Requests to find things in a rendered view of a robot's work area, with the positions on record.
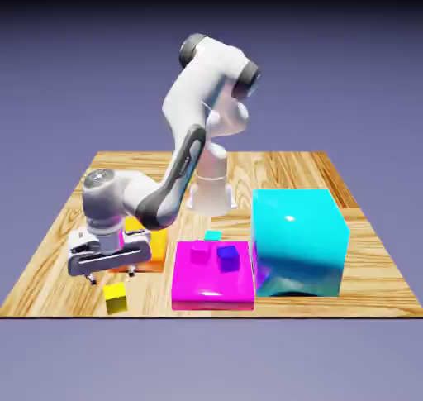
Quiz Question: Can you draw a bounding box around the small yellow cube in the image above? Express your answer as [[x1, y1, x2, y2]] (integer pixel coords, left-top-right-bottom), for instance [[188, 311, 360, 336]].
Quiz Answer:
[[102, 282, 129, 315]]

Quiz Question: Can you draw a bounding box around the large magenta box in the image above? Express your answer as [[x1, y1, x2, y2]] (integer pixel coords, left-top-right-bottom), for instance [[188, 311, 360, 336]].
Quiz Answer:
[[170, 240, 256, 312]]

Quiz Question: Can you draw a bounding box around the small magenta cube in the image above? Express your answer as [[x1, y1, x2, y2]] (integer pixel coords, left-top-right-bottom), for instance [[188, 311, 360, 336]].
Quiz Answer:
[[190, 240, 211, 264]]

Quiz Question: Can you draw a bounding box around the large cyan box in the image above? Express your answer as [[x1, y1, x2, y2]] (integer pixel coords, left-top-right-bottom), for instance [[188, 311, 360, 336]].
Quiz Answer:
[[250, 188, 352, 298]]

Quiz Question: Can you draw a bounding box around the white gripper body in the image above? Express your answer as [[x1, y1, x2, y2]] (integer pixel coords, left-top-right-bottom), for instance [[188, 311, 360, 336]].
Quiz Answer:
[[67, 229, 153, 277]]

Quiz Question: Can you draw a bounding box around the small blue cube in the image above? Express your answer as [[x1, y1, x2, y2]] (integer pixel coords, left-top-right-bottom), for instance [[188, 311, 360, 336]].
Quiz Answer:
[[216, 245, 240, 274]]

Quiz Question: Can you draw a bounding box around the large orange box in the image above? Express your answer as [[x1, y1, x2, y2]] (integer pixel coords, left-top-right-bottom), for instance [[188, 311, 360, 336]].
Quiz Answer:
[[106, 216, 169, 274]]

